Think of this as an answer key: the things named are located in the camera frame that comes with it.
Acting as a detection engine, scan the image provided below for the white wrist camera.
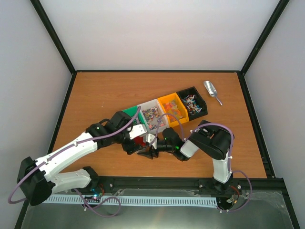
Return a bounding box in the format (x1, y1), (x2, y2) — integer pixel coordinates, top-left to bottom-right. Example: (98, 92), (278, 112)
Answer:
(126, 124), (147, 140)
(144, 134), (157, 149)

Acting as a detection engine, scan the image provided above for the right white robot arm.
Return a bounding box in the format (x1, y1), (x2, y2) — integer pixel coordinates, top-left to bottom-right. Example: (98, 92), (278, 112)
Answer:
(137, 120), (234, 194)

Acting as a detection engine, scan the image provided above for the orange candy bin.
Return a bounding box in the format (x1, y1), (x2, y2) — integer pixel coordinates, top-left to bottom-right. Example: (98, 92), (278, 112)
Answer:
(158, 93), (189, 124)

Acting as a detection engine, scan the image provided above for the black frame post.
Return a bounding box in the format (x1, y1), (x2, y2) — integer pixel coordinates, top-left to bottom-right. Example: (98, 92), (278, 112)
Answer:
(30, 0), (76, 75)
(240, 0), (290, 76)

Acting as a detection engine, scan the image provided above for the green candy bin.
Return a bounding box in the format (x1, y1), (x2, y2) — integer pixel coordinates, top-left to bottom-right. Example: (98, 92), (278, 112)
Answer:
(122, 105), (145, 125)

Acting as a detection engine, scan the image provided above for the black candy bin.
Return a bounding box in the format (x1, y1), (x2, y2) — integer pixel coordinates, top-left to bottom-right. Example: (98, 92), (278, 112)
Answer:
(177, 86), (208, 121)

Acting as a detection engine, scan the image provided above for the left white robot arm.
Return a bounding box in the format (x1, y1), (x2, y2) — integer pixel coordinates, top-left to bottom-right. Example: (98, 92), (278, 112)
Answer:
(17, 111), (147, 206)

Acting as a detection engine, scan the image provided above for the white candy bin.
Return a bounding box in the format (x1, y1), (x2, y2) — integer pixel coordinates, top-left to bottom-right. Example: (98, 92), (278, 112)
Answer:
(138, 99), (169, 135)

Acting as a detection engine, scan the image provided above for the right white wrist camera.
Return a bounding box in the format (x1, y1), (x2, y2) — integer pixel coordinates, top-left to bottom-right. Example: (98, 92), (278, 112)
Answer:
(144, 134), (157, 149)

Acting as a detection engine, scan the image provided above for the right black frame post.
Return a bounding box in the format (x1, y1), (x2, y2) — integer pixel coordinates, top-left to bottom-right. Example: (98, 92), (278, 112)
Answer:
(240, 0), (290, 76)

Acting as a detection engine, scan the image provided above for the metal scoop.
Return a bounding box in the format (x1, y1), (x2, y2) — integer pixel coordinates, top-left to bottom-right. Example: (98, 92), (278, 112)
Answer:
(203, 81), (223, 106)

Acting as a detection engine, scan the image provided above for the left black frame post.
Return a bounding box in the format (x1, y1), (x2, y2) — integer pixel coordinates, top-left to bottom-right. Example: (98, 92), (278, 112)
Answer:
(30, 0), (76, 75)

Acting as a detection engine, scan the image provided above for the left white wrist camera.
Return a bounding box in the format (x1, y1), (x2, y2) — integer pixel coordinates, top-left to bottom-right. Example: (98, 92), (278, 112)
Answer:
(126, 124), (147, 140)

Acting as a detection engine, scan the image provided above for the light blue cable duct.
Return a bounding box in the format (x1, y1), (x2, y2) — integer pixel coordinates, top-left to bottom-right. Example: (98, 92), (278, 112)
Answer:
(44, 194), (217, 208)

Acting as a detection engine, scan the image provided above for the red jar lid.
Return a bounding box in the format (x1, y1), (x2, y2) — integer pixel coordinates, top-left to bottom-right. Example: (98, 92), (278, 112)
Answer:
(133, 136), (146, 147)

